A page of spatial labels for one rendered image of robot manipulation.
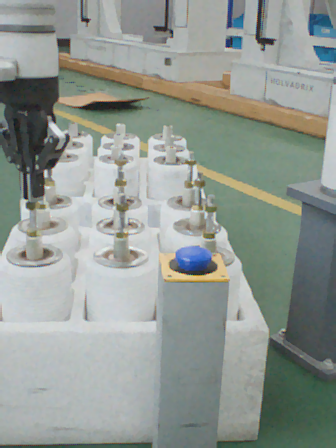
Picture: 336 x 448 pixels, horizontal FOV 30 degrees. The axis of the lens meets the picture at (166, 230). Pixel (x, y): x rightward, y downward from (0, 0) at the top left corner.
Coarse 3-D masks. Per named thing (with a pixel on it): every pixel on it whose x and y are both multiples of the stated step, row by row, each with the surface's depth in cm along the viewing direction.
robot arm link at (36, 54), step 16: (0, 32) 73; (16, 32) 72; (32, 32) 73; (48, 32) 74; (0, 48) 74; (16, 48) 73; (32, 48) 73; (48, 48) 74; (0, 64) 69; (16, 64) 73; (32, 64) 73; (48, 64) 75; (0, 80) 70
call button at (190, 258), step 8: (184, 248) 69; (192, 248) 69; (200, 248) 69; (176, 256) 68; (184, 256) 67; (192, 256) 67; (200, 256) 67; (208, 256) 67; (184, 264) 67; (192, 264) 67; (200, 264) 67
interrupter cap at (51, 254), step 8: (16, 248) 87; (24, 248) 87; (48, 248) 87; (56, 248) 87; (8, 256) 84; (16, 256) 85; (24, 256) 85; (48, 256) 85; (56, 256) 85; (16, 264) 82; (24, 264) 82; (32, 264) 82; (40, 264) 82; (48, 264) 83
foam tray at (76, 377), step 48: (0, 288) 92; (240, 288) 95; (0, 336) 81; (48, 336) 81; (96, 336) 82; (144, 336) 82; (240, 336) 83; (0, 384) 83; (48, 384) 84; (96, 384) 84; (144, 384) 85; (240, 384) 86; (0, 432) 86; (48, 432) 86; (96, 432) 87; (144, 432) 88; (240, 432) 89
